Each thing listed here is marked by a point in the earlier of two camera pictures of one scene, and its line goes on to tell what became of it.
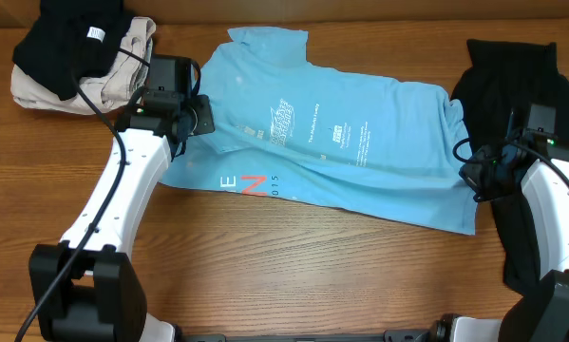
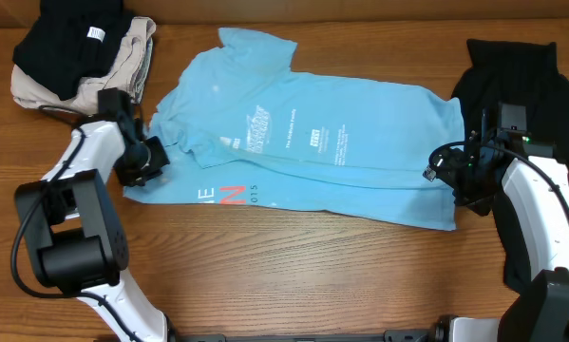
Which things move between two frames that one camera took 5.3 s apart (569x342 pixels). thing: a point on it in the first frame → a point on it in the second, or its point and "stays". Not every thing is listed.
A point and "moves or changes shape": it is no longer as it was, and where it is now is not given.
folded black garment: (71, 36) stays
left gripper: (203, 122) → (147, 167)
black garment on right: (502, 77) stays
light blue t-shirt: (288, 123) moves or changes shape
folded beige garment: (121, 85) stays
